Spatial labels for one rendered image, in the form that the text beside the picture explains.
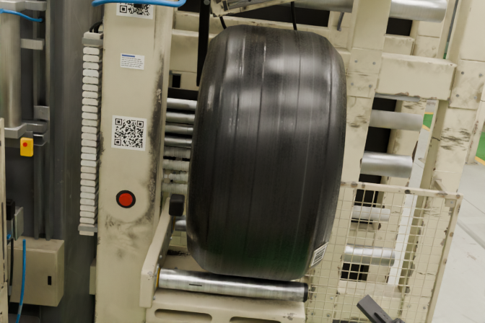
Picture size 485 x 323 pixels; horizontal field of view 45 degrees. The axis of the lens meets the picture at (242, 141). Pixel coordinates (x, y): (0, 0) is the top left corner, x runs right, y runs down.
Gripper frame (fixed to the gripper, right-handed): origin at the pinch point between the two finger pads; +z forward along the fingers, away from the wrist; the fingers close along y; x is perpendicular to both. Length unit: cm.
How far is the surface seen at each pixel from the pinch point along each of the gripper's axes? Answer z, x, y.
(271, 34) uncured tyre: 52, 13, -27
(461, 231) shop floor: 41, 207, 213
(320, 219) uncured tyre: 17.7, -1.0, -11.7
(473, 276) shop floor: 12, 164, 183
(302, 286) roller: 16.8, -0.5, 15.0
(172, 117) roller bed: 80, 6, 19
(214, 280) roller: 29.7, -15.8, 15.0
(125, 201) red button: 54, -24, 6
